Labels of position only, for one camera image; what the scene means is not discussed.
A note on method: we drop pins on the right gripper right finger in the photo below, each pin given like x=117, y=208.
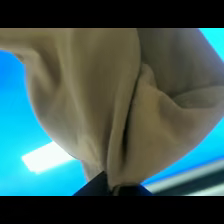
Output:
x=133, y=190

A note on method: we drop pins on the brown shirt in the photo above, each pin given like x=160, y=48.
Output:
x=100, y=100

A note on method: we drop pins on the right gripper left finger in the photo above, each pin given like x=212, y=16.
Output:
x=96, y=186

